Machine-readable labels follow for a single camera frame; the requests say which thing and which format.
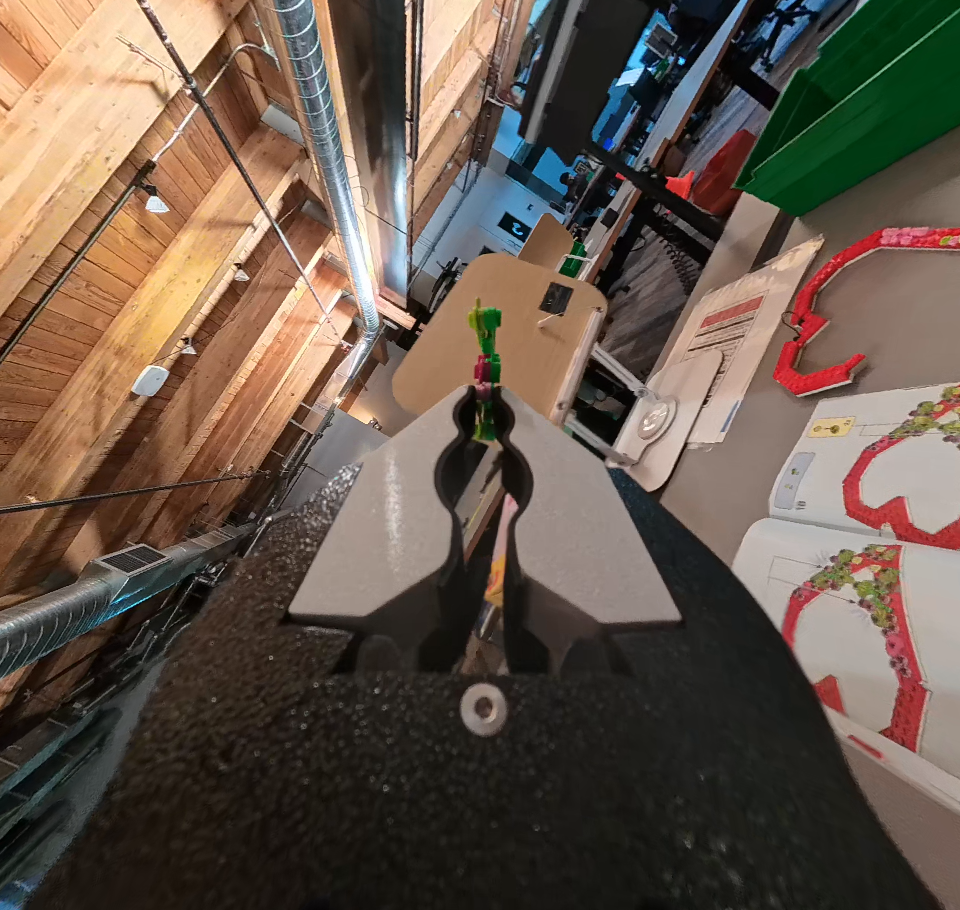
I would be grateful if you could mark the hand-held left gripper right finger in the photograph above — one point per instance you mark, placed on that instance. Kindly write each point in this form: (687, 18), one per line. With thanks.
(585, 550)

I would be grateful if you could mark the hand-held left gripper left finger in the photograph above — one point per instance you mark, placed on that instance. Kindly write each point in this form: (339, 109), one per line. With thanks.
(375, 535)

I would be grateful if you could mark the green pink lego flower stem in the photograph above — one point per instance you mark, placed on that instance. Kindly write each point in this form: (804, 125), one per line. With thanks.
(487, 340)

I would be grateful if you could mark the lego instruction booklet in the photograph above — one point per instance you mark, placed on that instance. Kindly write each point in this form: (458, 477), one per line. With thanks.
(817, 573)

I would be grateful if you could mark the white flat pouch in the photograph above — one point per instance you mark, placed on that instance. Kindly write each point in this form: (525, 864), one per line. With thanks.
(686, 381)

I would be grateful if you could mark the tan wooden chair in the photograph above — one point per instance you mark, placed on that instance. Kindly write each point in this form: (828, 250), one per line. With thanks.
(510, 325)

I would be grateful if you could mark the white ceiling sensor box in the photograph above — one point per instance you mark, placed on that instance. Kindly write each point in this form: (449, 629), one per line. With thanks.
(149, 380)

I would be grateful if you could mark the small tan wooden board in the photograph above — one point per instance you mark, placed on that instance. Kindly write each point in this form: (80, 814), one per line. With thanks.
(545, 239)

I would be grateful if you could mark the clear bag with printed sheet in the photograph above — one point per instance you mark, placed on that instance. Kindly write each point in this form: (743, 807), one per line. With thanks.
(772, 273)

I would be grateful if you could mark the orange cone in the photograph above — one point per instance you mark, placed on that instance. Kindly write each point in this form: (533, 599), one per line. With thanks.
(681, 185)

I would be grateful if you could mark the red bag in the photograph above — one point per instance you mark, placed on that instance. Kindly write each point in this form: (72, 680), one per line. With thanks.
(726, 175)

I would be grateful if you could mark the black monitor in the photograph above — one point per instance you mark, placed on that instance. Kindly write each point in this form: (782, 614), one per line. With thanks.
(592, 63)

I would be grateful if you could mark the green plastic bin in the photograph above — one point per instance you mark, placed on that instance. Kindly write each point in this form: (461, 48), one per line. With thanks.
(855, 138)

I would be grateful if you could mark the black sprinkler pipe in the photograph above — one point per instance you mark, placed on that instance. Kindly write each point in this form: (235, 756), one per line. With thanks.
(151, 16)

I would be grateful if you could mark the red lego heart frame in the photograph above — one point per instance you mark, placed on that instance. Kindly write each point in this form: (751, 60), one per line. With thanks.
(817, 379)

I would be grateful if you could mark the silver duct with vent grille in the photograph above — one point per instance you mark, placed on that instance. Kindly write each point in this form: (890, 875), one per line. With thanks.
(60, 610)

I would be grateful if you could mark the black desk frame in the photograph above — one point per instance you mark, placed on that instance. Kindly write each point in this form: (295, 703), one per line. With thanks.
(652, 187)

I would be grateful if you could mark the long silver ventilation duct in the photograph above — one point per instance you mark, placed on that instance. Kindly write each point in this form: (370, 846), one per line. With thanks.
(315, 100)

